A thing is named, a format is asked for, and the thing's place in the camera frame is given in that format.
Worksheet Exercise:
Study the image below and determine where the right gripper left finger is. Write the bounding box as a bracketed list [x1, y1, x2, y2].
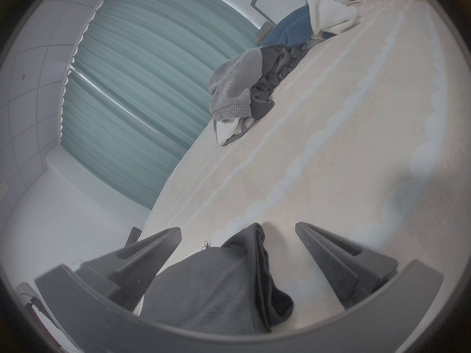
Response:
[78, 227, 182, 312]

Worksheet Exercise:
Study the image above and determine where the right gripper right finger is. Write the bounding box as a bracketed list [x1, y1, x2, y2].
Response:
[295, 222, 399, 307]

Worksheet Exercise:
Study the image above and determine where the black T-shirt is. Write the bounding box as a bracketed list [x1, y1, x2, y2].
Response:
[140, 223, 294, 335]

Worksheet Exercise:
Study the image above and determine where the bed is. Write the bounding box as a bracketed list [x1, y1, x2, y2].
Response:
[142, 0, 468, 330]

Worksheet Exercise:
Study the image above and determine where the pile of clothes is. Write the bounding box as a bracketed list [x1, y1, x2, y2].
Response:
[207, 0, 366, 147]

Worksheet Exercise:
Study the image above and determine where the black chest of drawers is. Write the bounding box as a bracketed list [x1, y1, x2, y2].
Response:
[125, 227, 143, 247]

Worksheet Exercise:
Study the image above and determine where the blue-green curtain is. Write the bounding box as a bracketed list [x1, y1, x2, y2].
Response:
[59, 68, 189, 210]
[70, 0, 266, 150]

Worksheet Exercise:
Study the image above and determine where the grey bedside table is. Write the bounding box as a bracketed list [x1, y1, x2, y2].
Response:
[256, 22, 275, 46]

